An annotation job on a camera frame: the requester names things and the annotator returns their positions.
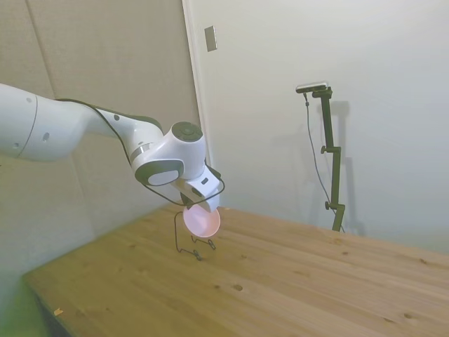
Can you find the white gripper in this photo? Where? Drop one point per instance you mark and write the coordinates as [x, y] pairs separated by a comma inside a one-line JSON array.
[[205, 186]]

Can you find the pink plastic bowl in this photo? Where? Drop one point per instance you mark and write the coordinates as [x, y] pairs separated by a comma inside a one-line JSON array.
[[203, 221]]

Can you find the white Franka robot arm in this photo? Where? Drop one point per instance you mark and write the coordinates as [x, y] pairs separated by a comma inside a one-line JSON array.
[[70, 130]]

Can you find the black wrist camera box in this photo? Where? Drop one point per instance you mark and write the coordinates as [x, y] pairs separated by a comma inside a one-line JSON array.
[[186, 198]]

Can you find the dark jointed camera stand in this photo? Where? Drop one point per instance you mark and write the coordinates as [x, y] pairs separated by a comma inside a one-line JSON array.
[[333, 168]]

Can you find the black exterior camera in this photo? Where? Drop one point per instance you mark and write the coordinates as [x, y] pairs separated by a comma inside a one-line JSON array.
[[312, 86]]

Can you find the grey wall switch plate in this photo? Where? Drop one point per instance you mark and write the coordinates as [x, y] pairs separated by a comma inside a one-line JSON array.
[[210, 38]]

